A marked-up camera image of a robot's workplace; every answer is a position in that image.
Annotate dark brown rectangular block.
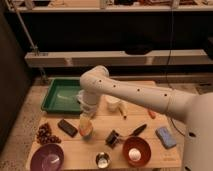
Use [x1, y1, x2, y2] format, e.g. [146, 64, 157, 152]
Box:
[58, 119, 78, 137]

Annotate small metal cup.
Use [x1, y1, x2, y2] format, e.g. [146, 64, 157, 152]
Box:
[95, 152, 110, 169]

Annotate white egg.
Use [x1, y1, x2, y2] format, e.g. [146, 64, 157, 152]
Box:
[129, 148, 141, 161]

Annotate blue sponge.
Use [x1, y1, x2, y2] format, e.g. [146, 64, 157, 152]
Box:
[155, 127, 177, 149]

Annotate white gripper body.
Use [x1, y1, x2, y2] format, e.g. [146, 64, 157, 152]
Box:
[77, 90, 98, 124]

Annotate red-brown bowl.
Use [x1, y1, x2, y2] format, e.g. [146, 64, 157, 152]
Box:
[122, 137, 151, 167]

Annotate white metal shelf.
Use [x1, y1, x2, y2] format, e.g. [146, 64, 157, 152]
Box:
[25, 49, 213, 68]

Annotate bunch of dark grapes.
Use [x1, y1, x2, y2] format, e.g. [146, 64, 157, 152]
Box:
[36, 123, 61, 145]

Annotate green plastic tray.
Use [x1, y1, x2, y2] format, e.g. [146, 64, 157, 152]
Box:
[41, 78, 82, 115]

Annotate orange carrot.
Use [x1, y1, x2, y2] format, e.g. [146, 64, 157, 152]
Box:
[148, 109, 156, 119]

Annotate white cup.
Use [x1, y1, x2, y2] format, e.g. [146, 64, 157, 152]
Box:
[105, 95, 120, 112]

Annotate dark object on shelf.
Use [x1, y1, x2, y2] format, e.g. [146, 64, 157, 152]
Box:
[124, 37, 153, 55]

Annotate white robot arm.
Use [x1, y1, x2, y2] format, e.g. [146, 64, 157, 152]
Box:
[80, 65, 213, 171]

